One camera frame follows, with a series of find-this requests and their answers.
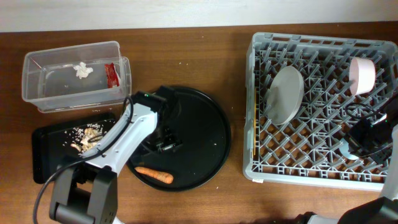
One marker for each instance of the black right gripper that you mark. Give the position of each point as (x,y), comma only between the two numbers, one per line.
(355,147)

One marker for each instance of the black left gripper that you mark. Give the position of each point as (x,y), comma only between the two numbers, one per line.
(175,138)

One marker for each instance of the blue cup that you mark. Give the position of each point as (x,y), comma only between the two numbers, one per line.
(344,150)

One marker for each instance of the orange carrot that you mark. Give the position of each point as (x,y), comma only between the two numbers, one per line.
(158,175)

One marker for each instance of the pink bowl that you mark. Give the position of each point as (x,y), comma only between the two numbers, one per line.
(362,75)

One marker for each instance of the red snack wrapper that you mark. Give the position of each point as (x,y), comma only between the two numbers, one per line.
(112,75)

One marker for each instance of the peanut shells and rice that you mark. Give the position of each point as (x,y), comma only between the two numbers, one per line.
(84,138)

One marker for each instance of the grey plate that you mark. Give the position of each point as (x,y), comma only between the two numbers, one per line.
(286,95)

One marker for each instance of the wooden chopstick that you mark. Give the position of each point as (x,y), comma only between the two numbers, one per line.
(254,124)

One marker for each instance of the white tissue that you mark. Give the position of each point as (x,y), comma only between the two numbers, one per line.
(82,71)

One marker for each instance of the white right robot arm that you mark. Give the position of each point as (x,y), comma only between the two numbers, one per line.
(382,209)

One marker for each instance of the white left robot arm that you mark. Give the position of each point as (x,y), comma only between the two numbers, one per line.
(86,191)

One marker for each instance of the grey dishwasher rack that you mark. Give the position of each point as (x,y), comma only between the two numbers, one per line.
(305,151)

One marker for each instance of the clear plastic waste bin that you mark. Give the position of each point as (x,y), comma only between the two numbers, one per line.
(50,83)

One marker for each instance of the round black serving tray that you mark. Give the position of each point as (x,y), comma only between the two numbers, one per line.
(204,129)

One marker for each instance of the black rectangular tray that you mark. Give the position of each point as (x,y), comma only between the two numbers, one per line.
(48,153)

